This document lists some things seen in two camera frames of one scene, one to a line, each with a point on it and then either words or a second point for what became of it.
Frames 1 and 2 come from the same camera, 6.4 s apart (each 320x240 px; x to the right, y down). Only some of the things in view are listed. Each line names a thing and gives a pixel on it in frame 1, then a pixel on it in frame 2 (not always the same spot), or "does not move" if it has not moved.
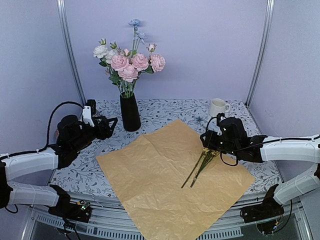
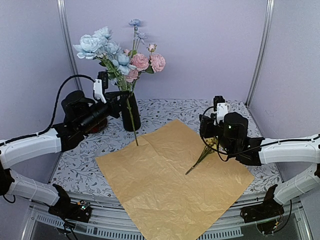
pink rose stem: x=127 y=73 to x=134 y=80
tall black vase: x=130 y=111 does not move
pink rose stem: x=153 y=63 does not move
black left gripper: x=108 y=132 to x=115 y=105
